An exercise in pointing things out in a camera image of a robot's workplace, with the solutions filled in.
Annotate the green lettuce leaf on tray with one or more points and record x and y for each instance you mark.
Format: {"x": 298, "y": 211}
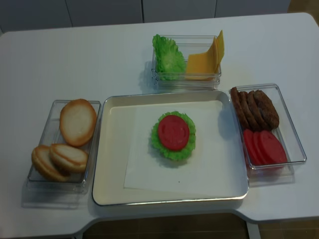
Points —
{"x": 176, "y": 156}

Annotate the green lettuce leaf in container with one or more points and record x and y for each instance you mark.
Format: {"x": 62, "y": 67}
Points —
{"x": 170, "y": 61}

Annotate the clear lettuce and cheese container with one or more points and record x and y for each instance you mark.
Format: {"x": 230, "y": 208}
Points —
{"x": 188, "y": 44}

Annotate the flat orange cheese slice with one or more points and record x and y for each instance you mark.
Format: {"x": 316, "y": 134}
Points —
{"x": 202, "y": 66}

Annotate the upright yellow cheese slice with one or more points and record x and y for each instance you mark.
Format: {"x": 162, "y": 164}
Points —
{"x": 218, "y": 50}

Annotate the red tomato slice on tray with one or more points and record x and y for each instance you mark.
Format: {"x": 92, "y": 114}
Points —
{"x": 173, "y": 132}

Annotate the white paper sheet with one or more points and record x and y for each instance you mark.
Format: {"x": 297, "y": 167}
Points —
{"x": 215, "y": 167}

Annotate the white rectangular serving tray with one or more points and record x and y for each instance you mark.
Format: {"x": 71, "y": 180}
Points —
{"x": 115, "y": 141}

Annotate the leftmost brown meat patty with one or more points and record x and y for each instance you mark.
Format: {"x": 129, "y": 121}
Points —
{"x": 238, "y": 109}

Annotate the brown meat patty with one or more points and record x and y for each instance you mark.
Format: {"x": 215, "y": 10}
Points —
{"x": 267, "y": 109}
{"x": 249, "y": 116}
{"x": 238, "y": 109}
{"x": 256, "y": 113}

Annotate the large upright bun half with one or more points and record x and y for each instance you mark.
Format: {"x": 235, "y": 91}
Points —
{"x": 77, "y": 122}

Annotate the clear plastic bun container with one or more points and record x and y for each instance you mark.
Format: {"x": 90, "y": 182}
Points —
{"x": 77, "y": 183}

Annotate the front right bun half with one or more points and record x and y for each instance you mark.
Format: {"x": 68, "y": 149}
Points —
{"x": 68, "y": 158}

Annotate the leftmost red tomato slice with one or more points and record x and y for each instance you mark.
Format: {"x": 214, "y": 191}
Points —
{"x": 248, "y": 139}

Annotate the rightmost brown meat patty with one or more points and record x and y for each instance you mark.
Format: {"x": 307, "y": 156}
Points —
{"x": 267, "y": 109}

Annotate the middle red tomato slice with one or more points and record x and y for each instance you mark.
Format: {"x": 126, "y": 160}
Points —
{"x": 263, "y": 160}

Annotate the clear patty and tomato container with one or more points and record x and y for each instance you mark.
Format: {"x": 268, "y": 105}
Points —
{"x": 286, "y": 135}

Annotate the front red tomato slice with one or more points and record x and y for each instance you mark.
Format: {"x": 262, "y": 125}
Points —
{"x": 271, "y": 149}

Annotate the front left bun half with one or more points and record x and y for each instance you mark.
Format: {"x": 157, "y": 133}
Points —
{"x": 42, "y": 162}

